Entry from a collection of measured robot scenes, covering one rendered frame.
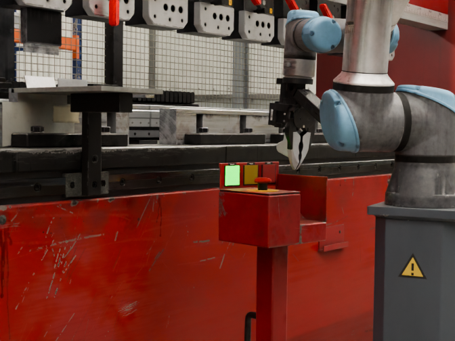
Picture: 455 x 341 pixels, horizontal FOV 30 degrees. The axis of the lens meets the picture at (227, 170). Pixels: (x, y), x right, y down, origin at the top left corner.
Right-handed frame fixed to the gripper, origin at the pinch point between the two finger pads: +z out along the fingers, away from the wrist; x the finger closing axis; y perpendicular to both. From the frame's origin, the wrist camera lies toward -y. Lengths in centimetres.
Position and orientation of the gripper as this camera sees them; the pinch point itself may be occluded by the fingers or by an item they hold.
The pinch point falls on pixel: (297, 164)
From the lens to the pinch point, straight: 198.4
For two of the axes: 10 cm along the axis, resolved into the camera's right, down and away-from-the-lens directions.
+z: -0.7, 9.9, 1.1
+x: -7.2, 0.3, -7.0
